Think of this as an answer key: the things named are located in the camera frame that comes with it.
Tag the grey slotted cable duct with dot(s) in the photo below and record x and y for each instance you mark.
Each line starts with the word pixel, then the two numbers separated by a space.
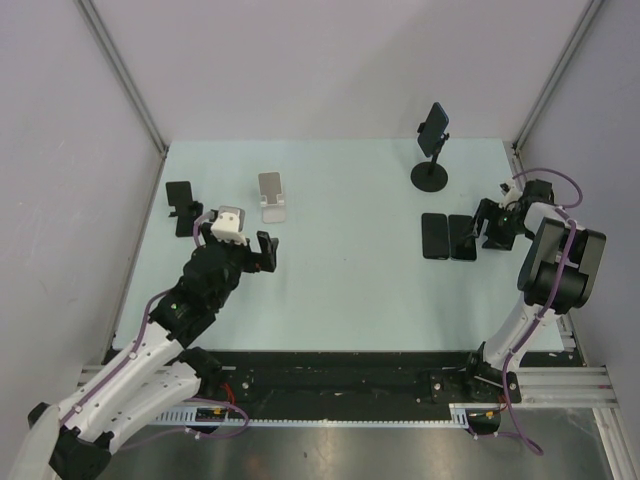
pixel 208 416

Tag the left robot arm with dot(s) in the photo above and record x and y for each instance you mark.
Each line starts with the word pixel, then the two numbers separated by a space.
pixel 77 437

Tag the black folding phone stand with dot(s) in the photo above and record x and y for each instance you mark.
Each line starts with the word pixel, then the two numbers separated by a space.
pixel 186 209

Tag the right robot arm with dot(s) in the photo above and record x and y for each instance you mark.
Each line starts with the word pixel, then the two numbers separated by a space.
pixel 557 274

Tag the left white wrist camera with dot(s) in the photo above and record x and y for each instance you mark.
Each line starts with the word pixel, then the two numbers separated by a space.
pixel 228 226

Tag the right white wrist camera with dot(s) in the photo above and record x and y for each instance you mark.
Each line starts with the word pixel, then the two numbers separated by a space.
pixel 511 193

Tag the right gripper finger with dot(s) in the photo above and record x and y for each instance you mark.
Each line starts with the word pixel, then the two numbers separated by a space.
pixel 485 213
pixel 470 234

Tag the black round base stand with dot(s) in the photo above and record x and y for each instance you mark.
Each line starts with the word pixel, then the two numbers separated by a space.
pixel 430 176

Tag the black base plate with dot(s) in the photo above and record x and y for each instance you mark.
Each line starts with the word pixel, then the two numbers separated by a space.
pixel 353 386

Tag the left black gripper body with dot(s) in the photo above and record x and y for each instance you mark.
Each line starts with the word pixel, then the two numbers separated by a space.
pixel 239 258

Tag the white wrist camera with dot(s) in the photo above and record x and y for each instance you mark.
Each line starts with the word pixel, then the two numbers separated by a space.
pixel 228 226
pixel 511 193

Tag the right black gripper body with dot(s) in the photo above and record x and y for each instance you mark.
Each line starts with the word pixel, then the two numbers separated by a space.
pixel 503 229

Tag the white phone stand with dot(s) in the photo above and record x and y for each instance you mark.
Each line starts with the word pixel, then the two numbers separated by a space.
pixel 272 200

